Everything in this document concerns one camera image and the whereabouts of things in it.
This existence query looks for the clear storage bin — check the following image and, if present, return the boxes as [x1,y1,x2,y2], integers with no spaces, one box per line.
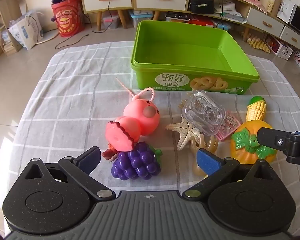
[101,11,120,29]

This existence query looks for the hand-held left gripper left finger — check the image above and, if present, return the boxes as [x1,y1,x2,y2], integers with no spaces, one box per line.
[22,146,117,202]

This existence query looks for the yellow toy corn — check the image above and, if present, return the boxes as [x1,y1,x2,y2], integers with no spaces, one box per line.
[245,96,267,123]

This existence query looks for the blue storage bin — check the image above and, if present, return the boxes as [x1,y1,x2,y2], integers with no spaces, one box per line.
[129,10,154,29]

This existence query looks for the black bag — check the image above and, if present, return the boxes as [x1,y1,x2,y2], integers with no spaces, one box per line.
[189,0,215,14]

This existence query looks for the white printed box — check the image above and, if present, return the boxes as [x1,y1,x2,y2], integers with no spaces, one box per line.
[265,35,294,60]

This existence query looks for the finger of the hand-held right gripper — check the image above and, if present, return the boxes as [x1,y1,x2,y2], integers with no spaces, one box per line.
[256,127,300,166]

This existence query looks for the orange toy pumpkin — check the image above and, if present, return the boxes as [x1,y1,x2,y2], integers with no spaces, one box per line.
[230,121,278,165]

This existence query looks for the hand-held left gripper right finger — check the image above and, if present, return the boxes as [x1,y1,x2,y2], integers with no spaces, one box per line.
[181,148,275,202]

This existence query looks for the curved wooden sideboard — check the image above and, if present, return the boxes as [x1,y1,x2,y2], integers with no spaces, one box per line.
[187,0,300,50]

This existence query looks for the black floor cable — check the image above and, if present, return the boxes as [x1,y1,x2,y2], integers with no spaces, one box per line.
[55,34,90,50]

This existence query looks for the beige starfish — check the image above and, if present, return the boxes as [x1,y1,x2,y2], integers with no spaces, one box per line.
[166,99,203,151]

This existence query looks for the pink card pack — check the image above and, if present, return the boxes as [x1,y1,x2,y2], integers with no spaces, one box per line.
[215,110,242,141]

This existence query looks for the pink pig toy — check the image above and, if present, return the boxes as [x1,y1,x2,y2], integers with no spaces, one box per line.
[102,77,161,161]

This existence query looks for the egg tray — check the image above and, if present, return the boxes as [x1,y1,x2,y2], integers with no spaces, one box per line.
[247,34,272,53]

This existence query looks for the translucent yellow hand toy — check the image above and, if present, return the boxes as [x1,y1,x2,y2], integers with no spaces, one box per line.
[190,134,219,178]

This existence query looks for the red printed bucket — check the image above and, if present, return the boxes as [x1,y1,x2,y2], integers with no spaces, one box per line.
[51,0,85,38]

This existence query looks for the clear contact lens case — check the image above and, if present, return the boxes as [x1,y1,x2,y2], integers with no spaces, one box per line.
[181,90,227,137]

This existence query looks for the pile of papers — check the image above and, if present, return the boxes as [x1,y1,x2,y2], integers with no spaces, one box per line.
[215,1,248,22]

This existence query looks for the purple toy grapes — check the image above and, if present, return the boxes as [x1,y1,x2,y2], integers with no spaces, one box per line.
[111,142,163,180]

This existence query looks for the wooden bookshelf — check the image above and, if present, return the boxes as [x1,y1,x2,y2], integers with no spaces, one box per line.
[0,0,23,62]

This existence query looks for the green plastic box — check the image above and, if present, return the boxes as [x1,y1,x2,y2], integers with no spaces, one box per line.
[130,20,260,96]

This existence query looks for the grey checked tablecloth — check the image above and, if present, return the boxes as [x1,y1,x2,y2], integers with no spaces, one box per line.
[4,41,300,233]

